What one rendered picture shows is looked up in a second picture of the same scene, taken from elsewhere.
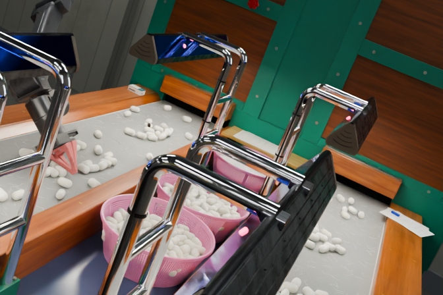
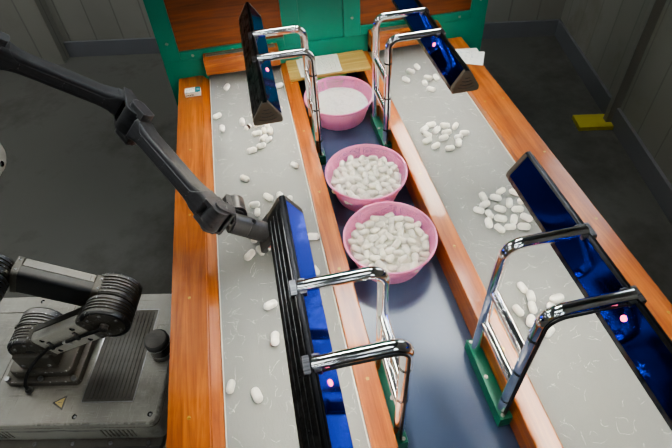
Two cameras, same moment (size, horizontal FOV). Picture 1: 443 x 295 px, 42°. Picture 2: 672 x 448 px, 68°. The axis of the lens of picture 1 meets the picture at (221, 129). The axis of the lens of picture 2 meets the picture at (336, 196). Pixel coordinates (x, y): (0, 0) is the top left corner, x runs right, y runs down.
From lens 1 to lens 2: 84 cm
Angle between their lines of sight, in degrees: 36
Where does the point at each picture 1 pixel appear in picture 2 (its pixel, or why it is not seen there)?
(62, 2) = (146, 115)
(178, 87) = (222, 64)
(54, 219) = (351, 301)
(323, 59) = not seen: outside the picture
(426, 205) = (461, 27)
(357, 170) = not seen: hidden behind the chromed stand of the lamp
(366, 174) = not seen: hidden behind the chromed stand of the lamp
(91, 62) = (27, 31)
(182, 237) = (400, 225)
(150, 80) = (187, 69)
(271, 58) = not seen: outside the picture
